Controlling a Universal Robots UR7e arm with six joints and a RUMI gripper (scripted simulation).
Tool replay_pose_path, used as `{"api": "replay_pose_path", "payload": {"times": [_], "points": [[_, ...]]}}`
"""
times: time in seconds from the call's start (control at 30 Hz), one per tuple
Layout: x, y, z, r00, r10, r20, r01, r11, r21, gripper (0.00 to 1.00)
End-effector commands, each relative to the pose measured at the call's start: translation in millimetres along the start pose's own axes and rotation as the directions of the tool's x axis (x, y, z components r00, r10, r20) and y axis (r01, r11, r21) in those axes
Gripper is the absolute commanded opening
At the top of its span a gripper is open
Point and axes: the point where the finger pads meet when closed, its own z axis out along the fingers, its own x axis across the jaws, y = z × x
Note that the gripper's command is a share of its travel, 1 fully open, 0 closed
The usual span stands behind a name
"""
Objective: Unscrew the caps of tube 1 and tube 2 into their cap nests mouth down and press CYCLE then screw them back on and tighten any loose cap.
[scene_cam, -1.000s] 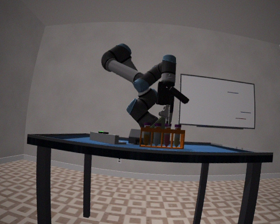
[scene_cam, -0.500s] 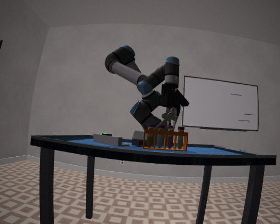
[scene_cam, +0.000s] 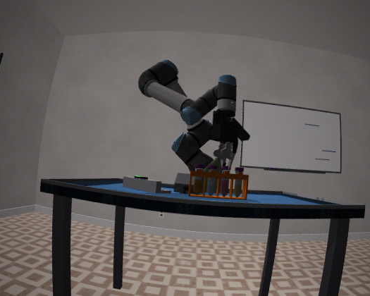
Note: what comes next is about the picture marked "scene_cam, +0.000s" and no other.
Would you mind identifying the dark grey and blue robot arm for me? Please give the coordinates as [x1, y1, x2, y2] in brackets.
[138, 60, 237, 171]

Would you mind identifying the black table edge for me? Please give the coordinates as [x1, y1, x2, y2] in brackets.
[41, 178, 365, 209]

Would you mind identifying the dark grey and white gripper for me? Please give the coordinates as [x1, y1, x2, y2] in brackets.
[209, 109, 238, 170]

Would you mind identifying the white button housing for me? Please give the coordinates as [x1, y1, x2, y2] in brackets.
[174, 173, 204, 195]

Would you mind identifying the orange tube rack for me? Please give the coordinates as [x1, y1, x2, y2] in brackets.
[188, 169, 249, 200]

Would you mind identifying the blue flat work mat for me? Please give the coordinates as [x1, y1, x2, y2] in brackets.
[93, 183, 316, 204]

